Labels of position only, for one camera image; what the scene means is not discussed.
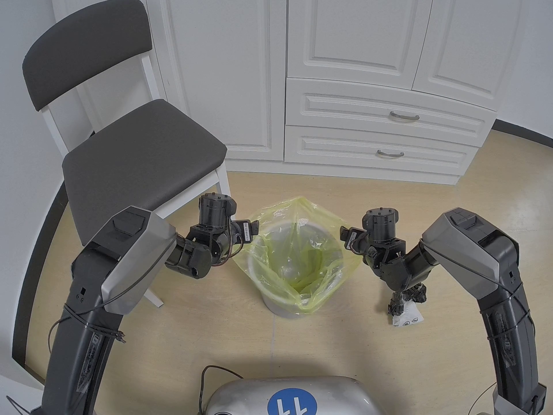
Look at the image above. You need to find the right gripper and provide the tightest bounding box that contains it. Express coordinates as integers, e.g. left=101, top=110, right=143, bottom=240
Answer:
left=343, top=231, right=368, bottom=255

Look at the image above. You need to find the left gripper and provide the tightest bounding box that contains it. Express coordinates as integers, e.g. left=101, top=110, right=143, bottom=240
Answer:
left=225, top=220, right=261, bottom=247

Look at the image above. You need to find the yellow plastic bag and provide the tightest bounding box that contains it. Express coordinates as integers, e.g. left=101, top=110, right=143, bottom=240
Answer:
left=234, top=196, right=361, bottom=315

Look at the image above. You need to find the black plastic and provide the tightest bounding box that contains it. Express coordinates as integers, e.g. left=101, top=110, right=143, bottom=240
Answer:
left=387, top=284, right=428, bottom=316

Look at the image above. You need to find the white printed wrapper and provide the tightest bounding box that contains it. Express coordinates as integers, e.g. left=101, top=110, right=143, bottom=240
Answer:
left=391, top=303, right=425, bottom=328

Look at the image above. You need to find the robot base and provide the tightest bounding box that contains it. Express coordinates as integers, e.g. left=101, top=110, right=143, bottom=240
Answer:
left=203, top=376, right=385, bottom=415

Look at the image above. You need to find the pale grey trash bin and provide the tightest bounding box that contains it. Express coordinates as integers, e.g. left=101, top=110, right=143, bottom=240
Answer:
left=248, top=221, right=344, bottom=319

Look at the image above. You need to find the white chair with grey cushions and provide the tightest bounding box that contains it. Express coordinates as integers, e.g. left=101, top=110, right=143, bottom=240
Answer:
left=22, top=0, right=232, bottom=308

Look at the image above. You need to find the white wardrobe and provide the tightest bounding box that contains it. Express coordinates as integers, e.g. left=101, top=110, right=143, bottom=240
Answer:
left=49, top=0, right=531, bottom=186

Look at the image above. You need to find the black cable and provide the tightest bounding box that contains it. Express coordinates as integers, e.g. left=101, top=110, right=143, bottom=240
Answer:
left=198, top=365, right=245, bottom=412
left=472, top=383, right=497, bottom=415

